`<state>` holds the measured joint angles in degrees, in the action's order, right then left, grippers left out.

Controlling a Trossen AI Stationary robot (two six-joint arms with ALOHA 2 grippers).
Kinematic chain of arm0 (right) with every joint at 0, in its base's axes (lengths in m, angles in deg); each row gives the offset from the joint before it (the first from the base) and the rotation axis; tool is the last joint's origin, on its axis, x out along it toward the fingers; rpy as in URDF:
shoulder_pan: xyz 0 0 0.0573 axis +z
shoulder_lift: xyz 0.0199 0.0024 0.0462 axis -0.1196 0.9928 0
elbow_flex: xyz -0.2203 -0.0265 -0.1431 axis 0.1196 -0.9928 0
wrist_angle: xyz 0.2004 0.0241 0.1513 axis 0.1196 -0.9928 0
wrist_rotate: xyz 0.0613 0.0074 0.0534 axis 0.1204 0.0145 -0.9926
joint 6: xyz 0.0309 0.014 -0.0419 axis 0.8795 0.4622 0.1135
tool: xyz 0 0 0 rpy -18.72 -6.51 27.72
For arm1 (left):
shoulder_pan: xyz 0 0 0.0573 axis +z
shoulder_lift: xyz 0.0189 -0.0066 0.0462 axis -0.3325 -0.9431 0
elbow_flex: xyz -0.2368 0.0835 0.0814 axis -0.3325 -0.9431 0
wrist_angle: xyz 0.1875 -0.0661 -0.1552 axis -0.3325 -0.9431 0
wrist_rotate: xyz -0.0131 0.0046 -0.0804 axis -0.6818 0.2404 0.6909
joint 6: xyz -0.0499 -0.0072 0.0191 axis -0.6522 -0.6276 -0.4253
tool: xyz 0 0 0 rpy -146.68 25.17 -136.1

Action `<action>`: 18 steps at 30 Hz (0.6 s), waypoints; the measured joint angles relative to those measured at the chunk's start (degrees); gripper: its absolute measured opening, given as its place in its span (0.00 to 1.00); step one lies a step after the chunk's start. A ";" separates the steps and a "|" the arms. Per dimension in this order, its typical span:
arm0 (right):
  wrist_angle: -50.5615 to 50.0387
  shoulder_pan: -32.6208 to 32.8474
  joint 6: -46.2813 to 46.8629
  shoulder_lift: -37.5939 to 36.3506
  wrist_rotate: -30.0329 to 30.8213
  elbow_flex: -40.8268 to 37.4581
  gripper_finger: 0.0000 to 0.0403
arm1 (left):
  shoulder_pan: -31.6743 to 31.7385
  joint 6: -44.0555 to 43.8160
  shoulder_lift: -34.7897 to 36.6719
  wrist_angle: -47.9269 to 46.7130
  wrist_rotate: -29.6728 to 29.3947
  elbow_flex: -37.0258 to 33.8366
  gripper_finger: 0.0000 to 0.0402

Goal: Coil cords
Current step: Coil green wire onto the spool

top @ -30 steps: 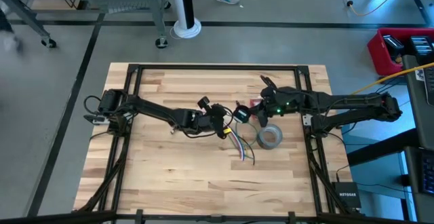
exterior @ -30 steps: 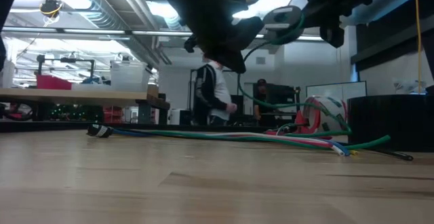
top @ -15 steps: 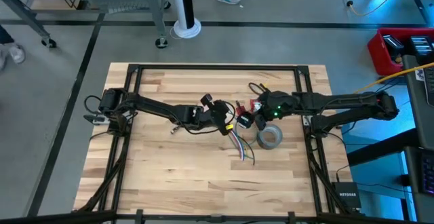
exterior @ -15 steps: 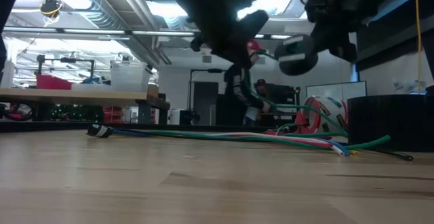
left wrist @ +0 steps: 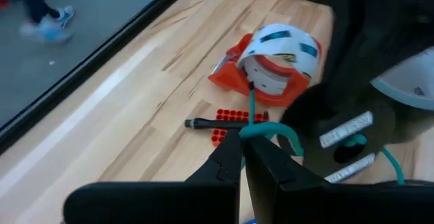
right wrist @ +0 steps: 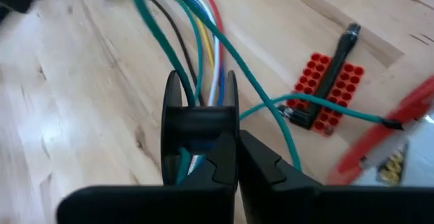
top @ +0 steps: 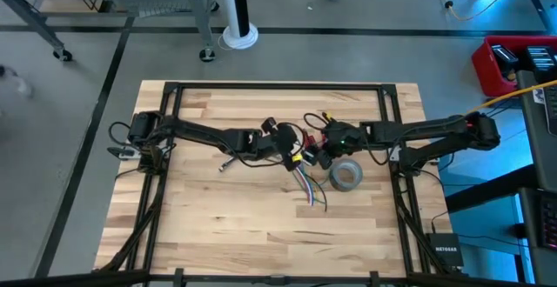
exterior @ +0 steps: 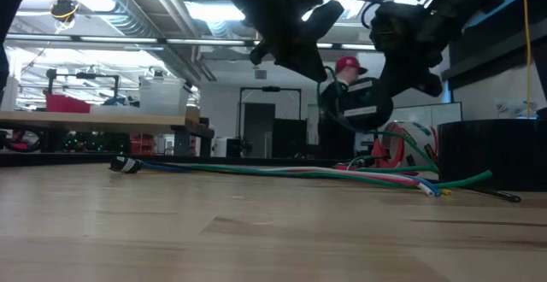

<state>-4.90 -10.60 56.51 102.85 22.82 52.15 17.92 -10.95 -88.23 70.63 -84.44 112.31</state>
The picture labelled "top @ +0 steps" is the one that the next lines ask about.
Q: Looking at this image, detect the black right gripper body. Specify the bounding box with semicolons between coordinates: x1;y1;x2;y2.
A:
324;119;365;157

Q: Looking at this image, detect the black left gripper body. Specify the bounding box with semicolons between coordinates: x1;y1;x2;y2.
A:
273;123;303;158

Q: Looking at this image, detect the white cord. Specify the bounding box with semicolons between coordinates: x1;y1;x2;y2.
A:
298;167;313;205

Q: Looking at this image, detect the bundle of coloured cables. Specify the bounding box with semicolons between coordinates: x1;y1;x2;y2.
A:
299;167;315;204

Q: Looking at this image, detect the green cord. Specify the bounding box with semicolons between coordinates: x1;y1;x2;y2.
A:
304;171;326;204

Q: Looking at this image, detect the multicoloured cable bundle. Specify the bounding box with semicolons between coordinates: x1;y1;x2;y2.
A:
297;167;312;206

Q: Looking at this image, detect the bundle of coloured wires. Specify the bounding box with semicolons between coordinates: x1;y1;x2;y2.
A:
219;158;328;213

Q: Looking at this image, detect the white and black pillar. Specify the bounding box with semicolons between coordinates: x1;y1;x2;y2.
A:
217;0;260;50

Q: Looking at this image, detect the red storage bin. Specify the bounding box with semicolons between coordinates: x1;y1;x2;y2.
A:
472;35;557;98

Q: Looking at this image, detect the black device in bin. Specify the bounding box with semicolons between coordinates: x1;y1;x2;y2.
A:
491;43;520;74
524;45;557;83

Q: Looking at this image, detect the black desk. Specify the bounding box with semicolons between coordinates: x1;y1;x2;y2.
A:
443;69;557;287

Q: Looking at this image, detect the black keyboard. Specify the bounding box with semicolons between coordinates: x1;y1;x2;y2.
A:
539;197;557;251

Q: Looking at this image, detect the grey duct tape roll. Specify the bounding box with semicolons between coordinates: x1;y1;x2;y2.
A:
328;158;364;192

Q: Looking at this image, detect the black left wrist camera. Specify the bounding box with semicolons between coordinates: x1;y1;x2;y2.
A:
259;116;279;134

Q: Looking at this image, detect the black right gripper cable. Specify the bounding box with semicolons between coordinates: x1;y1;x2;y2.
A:
302;111;328;132

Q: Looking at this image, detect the black table frame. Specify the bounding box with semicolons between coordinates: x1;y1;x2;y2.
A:
124;81;433;279

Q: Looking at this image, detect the black taped cord bundle end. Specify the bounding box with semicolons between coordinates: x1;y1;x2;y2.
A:
218;156;238;173

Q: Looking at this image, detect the black network switch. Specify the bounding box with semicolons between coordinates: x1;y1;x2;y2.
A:
425;232;465;268

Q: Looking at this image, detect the yellow cable to arm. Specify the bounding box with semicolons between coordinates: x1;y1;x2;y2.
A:
465;79;557;117

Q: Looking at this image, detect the black overhead rig frame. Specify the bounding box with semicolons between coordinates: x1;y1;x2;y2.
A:
0;269;557;287

